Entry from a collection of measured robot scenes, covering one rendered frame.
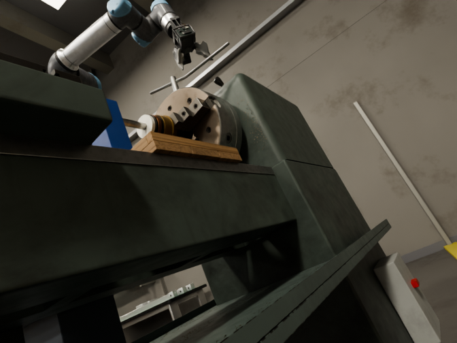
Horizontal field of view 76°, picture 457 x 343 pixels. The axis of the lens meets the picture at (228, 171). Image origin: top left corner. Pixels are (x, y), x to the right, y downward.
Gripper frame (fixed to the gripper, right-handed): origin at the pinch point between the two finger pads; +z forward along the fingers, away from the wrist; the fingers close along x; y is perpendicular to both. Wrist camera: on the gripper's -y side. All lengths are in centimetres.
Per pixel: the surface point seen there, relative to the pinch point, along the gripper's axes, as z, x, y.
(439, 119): 25, 270, -154
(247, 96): 21.9, 8.0, 1.3
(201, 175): 52, -25, 22
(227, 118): 29.7, -4.5, 4.7
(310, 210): 66, 4, -2
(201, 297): 39, -22, -361
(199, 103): 24.4, -11.5, 9.6
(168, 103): 11.1, -16.7, -1.2
